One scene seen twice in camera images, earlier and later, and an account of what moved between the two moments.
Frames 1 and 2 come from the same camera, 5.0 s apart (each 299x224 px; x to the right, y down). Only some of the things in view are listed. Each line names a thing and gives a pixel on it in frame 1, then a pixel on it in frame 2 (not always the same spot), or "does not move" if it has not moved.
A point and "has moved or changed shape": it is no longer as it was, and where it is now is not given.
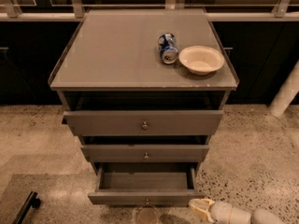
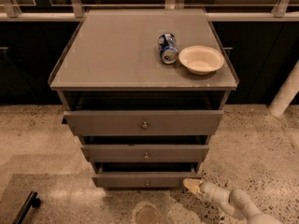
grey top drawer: x=144 y=123 does not move
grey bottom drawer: x=145 y=185 has moved or changed shape
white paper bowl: x=201 y=60 does not move
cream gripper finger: x=202 y=206 → x=193 y=185
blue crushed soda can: x=167 y=47 does not move
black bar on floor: x=32 y=201 does not move
